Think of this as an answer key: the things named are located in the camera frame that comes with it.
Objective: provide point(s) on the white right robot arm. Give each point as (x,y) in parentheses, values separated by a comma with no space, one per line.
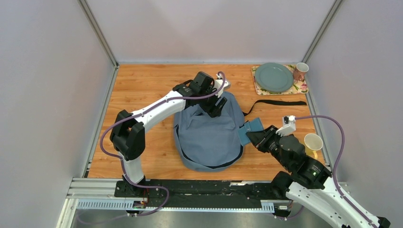
(310,183)

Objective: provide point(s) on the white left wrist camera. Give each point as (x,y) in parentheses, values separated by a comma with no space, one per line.
(221,84)

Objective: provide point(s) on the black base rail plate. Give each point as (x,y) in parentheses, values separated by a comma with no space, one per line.
(201,194)

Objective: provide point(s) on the teal round plate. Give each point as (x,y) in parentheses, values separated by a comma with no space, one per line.
(274,77)

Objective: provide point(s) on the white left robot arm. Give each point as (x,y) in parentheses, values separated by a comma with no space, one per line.
(129,130)

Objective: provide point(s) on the blue-grey student backpack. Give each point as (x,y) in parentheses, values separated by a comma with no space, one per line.
(209,144)

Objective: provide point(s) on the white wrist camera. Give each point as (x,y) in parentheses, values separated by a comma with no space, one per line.
(288,127)
(221,84)

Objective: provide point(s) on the pink mug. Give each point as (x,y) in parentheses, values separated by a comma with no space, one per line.
(299,71)

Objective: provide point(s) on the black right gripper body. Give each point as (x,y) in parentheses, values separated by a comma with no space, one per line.
(269,144)

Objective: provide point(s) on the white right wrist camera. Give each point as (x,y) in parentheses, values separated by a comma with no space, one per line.
(288,127)

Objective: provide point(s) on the floral placemat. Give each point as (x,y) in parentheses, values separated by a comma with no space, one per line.
(298,87)

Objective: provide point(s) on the yellow mug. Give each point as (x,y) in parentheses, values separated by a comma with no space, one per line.
(313,143)

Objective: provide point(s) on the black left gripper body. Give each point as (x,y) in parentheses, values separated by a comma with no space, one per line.
(208,104)

